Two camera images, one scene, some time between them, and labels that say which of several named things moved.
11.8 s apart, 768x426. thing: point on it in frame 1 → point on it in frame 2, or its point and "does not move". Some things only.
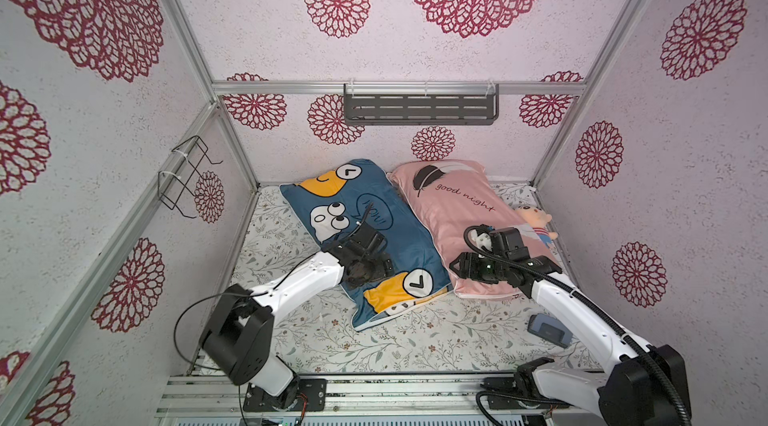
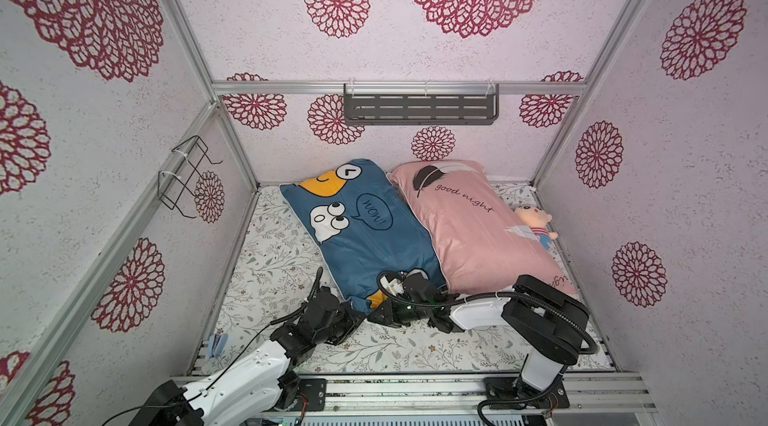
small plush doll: (535, 218) does not move
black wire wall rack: (184, 161) does not move
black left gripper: (381, 271) → (352, 318)
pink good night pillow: (451, 197) does not move
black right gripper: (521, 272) → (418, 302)
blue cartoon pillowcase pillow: (366, 194) does not move
